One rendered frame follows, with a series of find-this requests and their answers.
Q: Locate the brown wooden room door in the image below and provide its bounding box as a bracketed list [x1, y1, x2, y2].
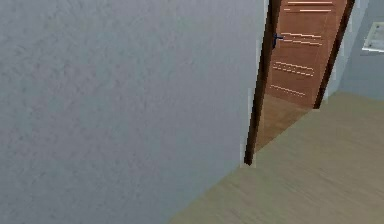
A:
[265, 0, 349, 109]

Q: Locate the black door handle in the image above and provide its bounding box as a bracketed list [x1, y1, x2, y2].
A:
[272, 32, 285, 50]

